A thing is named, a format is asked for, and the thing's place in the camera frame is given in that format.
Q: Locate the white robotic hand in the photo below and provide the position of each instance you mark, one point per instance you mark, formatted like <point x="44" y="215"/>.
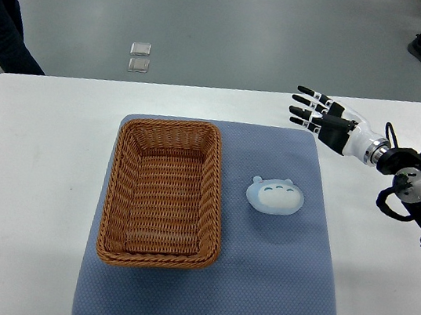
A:
<point x="342" y="129"/>

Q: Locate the blue plush toy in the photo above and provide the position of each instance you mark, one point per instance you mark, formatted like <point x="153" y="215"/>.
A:
<point x="274" y="196"/>

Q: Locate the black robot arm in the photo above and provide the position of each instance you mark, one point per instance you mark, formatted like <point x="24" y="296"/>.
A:
<point x="402" y="200"/>

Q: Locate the brown wicker basket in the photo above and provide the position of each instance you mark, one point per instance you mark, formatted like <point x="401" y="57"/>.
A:
<point x="162" y="207"/>

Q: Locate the blue quilted mat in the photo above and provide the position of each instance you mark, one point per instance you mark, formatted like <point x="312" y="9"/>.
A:
<point x="267" y="265"/>

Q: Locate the lower floor plate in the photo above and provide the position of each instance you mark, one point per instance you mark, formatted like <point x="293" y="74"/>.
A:
<point x="138" y="65"/>

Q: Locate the floor plate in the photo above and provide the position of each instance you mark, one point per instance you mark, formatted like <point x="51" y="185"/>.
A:
<point x="140" y="48"/>
<point x="138" y="65"/>

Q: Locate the upper floor plate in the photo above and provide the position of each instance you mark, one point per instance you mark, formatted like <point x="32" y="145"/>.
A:
<point x="140" y="48"/>

